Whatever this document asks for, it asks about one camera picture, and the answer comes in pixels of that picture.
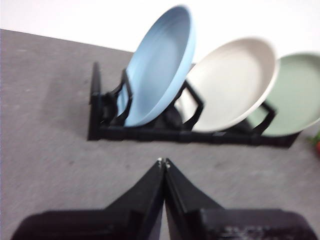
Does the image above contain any orange carrot with green leaves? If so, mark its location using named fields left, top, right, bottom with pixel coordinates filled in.
left=306, top=132, right=320, bottom=157

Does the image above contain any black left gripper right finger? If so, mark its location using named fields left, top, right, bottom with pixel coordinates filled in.
left=163, top=157, right=320, bottom=240

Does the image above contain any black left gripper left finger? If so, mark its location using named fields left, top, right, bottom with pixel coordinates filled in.
left=14, top=156, right=165, bottom=240

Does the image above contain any green plate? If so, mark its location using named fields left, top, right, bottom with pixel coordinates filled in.
left=247, top=51, right=320, bottom=138

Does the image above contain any white plate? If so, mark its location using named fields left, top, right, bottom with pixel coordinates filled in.
left=178, top=36, right=279, bottom=133

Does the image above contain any blue plate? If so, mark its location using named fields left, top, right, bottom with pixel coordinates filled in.
left=123, top=4, right=197, bottom=128

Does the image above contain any black plate rack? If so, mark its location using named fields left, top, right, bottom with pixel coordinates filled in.
left=87, top=61, right=300, bottom=149

